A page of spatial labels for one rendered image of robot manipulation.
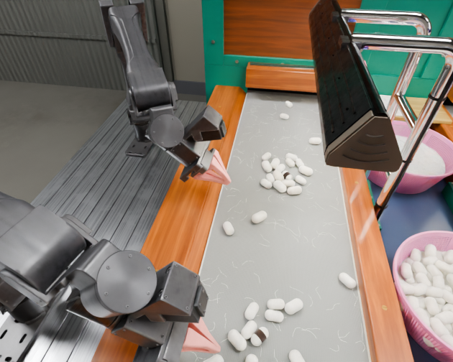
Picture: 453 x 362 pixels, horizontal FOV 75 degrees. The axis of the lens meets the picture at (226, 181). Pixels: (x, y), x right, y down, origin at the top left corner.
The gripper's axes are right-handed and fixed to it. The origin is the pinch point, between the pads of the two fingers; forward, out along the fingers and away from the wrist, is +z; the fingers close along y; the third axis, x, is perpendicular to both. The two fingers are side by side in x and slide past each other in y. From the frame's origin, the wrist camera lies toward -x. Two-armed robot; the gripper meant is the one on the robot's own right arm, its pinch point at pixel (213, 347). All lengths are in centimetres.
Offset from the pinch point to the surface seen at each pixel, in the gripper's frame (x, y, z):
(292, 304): -3.0, 10.7, 12.4
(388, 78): -29, 92, 31
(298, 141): -3, 63, 15
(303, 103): -4, 87, 17
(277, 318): -1.1, 8.2, 10.9
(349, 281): -9.4, 17.0, 20.4
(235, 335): 2.7, 4.3, 5.6
